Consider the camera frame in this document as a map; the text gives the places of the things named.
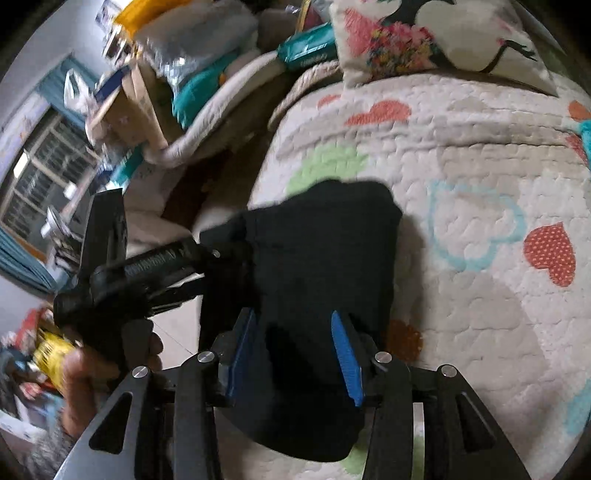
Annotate black pants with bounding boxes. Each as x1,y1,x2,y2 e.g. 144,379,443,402
198,180,403,463

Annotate floral silhouette print pillow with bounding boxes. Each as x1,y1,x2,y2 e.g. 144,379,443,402
330,0,559,96

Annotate teal packet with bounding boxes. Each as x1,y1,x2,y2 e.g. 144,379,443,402
111,148,145,184

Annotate green wipes packet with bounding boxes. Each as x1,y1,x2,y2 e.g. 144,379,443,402
277,22,341,71

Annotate quilted heart print bed cover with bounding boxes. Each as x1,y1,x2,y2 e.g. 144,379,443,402
217,60,591,480

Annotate clear plastic bag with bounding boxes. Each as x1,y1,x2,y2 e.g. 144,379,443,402
134,0,259,85

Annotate yellow packet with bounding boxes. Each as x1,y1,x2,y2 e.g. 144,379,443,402
31,332,80,385

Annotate blue curtain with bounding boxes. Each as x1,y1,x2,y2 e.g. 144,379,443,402
37,55,91,117
0,226,58,297

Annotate window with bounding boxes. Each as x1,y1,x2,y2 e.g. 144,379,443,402
0,106,101,241

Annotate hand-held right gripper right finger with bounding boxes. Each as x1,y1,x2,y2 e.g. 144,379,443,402
330,310,532,480

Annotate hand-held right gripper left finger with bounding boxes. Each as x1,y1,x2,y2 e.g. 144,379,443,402
55,309,257,480

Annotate brown cardboard box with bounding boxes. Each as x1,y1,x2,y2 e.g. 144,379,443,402
87,60,168,149

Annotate beige padded cushion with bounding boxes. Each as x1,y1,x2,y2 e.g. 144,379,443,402
143,50,296,163

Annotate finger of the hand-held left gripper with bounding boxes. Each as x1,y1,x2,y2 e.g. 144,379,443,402
198,212,253,283

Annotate person's left hand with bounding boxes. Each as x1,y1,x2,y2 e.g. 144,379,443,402
62,333,164,437

